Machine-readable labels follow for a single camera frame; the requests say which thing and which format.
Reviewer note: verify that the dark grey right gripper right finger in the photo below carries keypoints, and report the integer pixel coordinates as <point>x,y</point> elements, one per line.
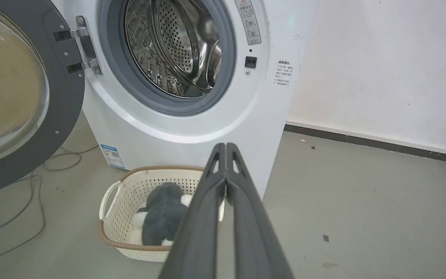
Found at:
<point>252,232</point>

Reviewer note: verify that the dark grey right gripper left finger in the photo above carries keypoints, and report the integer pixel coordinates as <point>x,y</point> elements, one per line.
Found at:
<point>201,228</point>

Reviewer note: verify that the white front-load washing machine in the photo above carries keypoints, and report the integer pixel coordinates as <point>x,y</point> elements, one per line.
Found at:
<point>176,116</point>

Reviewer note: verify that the grey round washing machine door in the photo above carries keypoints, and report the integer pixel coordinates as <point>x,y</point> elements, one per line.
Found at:
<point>18,97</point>

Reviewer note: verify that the grey and white plush toy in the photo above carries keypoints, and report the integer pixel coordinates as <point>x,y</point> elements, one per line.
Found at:
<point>163,217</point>

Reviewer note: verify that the cream perforated laundry basket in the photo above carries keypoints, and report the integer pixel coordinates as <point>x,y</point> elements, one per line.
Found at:
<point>126,217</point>

